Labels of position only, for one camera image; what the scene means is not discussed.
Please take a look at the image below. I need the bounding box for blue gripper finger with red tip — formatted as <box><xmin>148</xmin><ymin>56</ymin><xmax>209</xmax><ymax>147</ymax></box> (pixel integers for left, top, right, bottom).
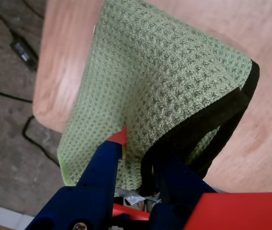
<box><xmin>26</xmin><ymin>126</ymin><xmax>129</xmax><ymax>230</ymax></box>
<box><xmin>147</xmin><ymin>157</ymin><xmax>218</xmax><ymax>230</ymax></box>

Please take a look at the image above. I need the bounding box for green waffle cloth black trim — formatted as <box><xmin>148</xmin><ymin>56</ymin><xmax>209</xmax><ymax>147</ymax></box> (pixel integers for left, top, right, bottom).
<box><xmin>58</xmin><ymin>0</ymin><xmax>260</xmax><ymax>195</ymax></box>

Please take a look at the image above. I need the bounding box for grey duct tape patch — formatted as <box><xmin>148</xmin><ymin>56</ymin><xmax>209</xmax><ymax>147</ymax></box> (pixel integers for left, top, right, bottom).
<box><xmin>116</xmin><ymin>189</ymin><xmax>162</xmax><ymax>207</ymax></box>

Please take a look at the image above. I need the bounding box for black power adapter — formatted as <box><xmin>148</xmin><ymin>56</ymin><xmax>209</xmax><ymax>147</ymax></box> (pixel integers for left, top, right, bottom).
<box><xmin>10</xmin><ymin>35</ymin><xmax>39</xmax><ymax>71</ymax></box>

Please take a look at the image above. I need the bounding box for red camera mount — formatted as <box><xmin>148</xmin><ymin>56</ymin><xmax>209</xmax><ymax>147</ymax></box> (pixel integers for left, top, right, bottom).
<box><xmin>183</xmin><ymin>191</ymin><xmax>272</xmax><ymax>230</ymax></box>

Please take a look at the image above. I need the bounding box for black floor cable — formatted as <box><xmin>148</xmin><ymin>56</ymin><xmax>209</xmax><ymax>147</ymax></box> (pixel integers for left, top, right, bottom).
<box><xmin>0</xmin><ymin>88</ymin><xmax>34</xmax><ymax>104</ymax></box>
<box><xmin>22</xmin><ymin>0</ymin><xmax>45</xmax><ymax>19</ymax></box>
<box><xmin>0</xmin><ymin>4</ymin><xmax>19</xmax><ymax>41</ymax></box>

